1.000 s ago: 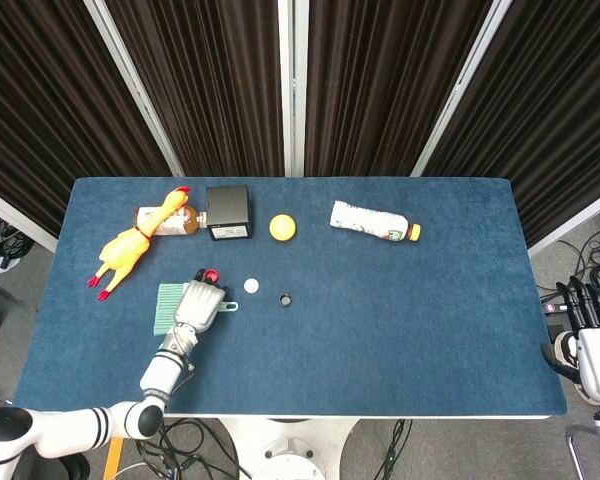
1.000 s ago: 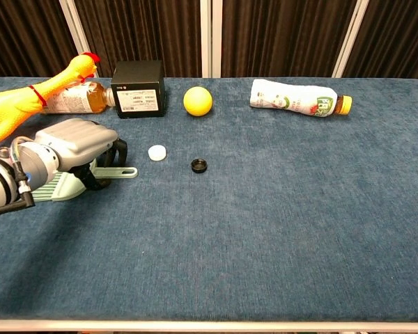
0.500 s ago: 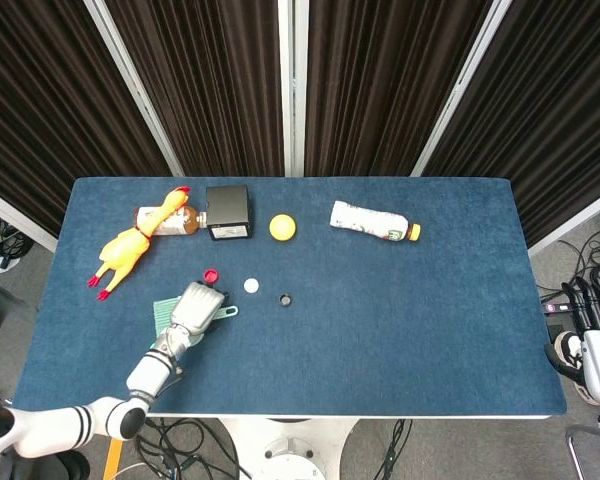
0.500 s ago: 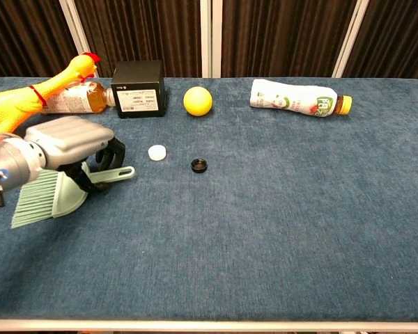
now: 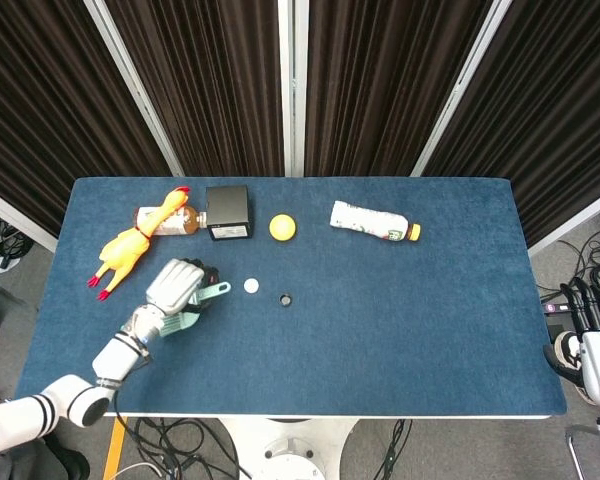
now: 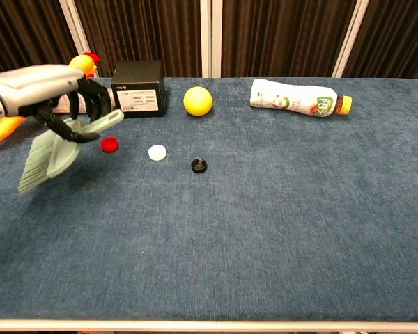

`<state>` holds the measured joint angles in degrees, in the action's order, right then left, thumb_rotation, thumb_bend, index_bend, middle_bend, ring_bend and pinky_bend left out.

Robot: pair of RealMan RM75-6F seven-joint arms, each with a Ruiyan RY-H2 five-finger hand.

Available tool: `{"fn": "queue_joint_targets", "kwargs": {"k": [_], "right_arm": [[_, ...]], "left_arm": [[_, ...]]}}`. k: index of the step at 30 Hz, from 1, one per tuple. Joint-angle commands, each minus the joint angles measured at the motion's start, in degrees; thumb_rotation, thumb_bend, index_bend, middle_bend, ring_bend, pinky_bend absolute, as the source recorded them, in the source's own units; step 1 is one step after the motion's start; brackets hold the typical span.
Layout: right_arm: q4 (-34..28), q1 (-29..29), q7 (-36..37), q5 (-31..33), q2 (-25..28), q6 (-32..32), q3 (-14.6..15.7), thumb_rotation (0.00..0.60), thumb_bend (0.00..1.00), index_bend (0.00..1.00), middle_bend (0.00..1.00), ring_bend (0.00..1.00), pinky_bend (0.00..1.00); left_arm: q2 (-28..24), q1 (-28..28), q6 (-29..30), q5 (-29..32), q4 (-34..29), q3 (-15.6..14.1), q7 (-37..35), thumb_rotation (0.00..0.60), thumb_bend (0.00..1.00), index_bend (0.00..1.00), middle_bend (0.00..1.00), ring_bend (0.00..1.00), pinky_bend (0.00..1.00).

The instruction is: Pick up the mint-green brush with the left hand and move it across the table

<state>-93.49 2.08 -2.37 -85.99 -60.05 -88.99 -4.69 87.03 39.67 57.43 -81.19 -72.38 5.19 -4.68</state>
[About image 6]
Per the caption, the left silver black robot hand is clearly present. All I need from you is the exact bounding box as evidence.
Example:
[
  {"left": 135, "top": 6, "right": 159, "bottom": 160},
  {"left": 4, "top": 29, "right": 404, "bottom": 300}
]
[{"left": 0, "top": 64, "right": 114, "bottom": 144}]

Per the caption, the red bottle cap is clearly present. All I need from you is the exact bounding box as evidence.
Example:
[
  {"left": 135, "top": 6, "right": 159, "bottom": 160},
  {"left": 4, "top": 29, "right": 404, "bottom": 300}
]
[{"left": 100, "top": 136, "right": 121, "bottom": 153}]

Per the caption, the black bottle cap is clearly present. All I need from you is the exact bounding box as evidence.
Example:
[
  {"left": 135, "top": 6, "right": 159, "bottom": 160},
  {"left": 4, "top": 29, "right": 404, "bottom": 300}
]
[{"left": 190, "top": 157, "right": 209, "bottom": 174}]

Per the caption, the clear bottle amber tea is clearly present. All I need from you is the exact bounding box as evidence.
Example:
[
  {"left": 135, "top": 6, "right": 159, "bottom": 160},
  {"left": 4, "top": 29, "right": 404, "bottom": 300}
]
[{"left": 50, "top": 81, "right": 118, "bottom": 116}]

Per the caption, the white yogurt drink bottle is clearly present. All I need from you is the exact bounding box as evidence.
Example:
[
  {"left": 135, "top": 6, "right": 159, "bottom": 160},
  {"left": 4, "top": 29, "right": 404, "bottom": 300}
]
[{"left": 249, "top": 79, "right": 353, "bottom": 118}]

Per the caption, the yellow rubber chicken toy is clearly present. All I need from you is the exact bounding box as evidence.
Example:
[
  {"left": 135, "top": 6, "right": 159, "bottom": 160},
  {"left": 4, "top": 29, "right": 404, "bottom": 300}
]
[{"left": 0, "top": 51, "right": 101, "bottom": 152}]

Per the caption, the dark brown pleated curtain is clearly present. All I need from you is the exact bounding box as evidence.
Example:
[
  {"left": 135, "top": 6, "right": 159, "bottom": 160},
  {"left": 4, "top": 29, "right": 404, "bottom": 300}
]
[
  {"left": 72, "top": 0, "right": 203, "bottom": 78},
  {"left": 0, "top": 0, "right": 82, "bottom": 79},
  {"left": 343, "top": 0, "right": 418, "bottom": 86},
  {"left": 221, "top": 0, "right": 358, "bottom": 79}
]

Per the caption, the black cardboard box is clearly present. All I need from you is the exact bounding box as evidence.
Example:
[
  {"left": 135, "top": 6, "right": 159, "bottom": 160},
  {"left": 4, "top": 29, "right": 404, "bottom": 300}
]
[{"left": 110, "top": 60, "right": 167, "bottom": 120}]

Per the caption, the yellow ball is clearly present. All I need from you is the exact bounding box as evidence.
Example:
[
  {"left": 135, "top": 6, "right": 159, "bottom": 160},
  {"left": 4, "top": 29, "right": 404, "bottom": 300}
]
[{"left": 183, "top": 86, "right": 214, "bottom": 117}]

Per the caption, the blue table cloth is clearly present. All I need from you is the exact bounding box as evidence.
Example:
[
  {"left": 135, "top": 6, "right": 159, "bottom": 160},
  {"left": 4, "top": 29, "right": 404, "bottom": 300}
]
[{"left": 0, "top": 77, "right": 418, "bottom": 323}]

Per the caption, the white table edge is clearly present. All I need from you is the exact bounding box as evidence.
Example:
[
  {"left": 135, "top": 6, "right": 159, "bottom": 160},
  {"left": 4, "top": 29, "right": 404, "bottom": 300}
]
[{"left": 0, "top": 318, "right": 418, "bottom": 333}]

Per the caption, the white slanted frame post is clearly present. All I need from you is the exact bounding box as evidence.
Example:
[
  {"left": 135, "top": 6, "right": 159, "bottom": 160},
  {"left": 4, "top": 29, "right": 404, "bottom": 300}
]
[
  {"left": 331, "top": 0, "right": 370, "bottom": 79},
  {"left": 58, "top": 0, "right": 93, "bottom": 60}
]

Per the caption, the white upright double frame post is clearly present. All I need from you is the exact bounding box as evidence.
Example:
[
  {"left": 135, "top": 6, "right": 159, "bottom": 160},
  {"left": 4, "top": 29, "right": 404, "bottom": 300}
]
[{"left": 199, "top": 0, "right": 224, "bottom": 79}]

